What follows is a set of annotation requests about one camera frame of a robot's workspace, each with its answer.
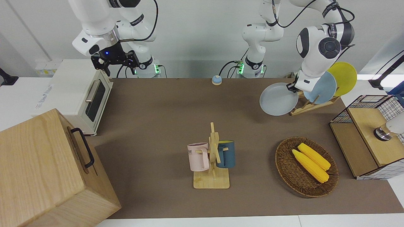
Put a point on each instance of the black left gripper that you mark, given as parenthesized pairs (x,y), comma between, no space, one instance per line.
(296,86)

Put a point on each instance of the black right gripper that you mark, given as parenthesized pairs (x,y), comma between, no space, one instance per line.
(116,58)

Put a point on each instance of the gray plate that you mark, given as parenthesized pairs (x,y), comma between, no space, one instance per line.
(277,99)

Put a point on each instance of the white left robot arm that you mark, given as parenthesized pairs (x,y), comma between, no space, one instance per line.
(315,41)

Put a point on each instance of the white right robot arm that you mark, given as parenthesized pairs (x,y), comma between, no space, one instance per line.
(94,19)

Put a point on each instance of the wooden plate rack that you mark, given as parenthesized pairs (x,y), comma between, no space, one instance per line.
(304,108)

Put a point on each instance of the light blue plate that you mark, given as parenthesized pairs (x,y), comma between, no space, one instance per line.
(325,88)

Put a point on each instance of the yellow plate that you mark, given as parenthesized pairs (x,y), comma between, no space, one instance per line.
(345,77)

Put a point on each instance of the white toaster oven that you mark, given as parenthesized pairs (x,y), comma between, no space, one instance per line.
(69,91)

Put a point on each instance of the white power strip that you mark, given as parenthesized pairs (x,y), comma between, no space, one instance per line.
(47,68)

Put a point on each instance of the yellow corn cob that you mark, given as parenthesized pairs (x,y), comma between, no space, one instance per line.
(315,156)
(311,166)

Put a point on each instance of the blue service bell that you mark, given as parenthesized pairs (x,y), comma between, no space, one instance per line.
(216,80)

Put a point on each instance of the brown wicker basket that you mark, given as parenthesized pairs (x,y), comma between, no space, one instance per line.
(290,170)

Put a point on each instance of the wooden shelf box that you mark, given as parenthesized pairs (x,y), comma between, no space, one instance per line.
(366,138)

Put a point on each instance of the dark teal mug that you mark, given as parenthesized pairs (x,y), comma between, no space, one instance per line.
(228,156)

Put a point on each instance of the pink mug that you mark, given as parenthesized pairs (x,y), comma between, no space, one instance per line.
(197,157)

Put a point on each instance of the wooden mug tree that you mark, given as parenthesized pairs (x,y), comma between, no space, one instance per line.
(211,181)

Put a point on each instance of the wooden cabinet box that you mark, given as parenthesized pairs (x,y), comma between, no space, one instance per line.
(38,164)

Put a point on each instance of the black camera stand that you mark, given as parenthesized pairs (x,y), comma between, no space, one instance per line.
(383,77)
(6,78)

